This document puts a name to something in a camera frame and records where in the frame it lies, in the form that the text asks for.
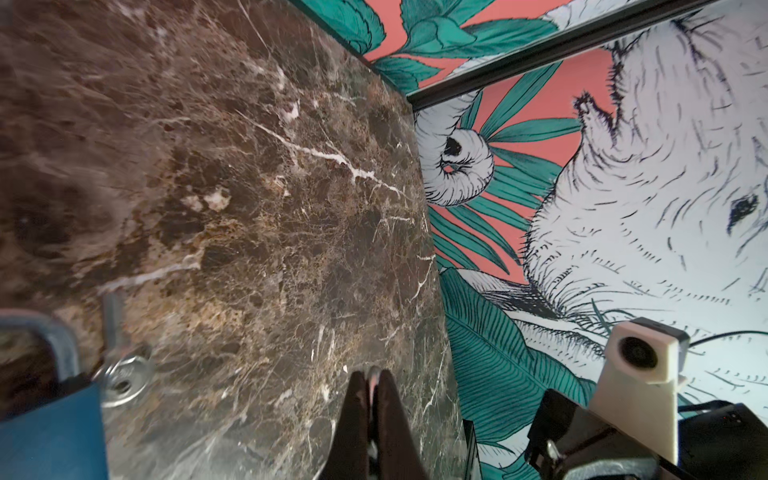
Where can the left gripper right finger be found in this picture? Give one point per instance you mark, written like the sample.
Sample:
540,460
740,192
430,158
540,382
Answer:
397,457

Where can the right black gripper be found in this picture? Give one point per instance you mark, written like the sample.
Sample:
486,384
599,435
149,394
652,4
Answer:
719,440

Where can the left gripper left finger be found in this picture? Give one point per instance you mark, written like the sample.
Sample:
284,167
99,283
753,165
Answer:
348,455

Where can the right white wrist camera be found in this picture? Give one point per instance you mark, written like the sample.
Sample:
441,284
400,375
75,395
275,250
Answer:
637,391

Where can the blue padlock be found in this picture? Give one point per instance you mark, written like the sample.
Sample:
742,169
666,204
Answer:
62,437

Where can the right black frame post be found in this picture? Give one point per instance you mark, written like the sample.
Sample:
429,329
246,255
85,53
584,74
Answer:
558,47

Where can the small silver key with ring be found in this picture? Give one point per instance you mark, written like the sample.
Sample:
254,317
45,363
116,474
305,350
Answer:
126,369

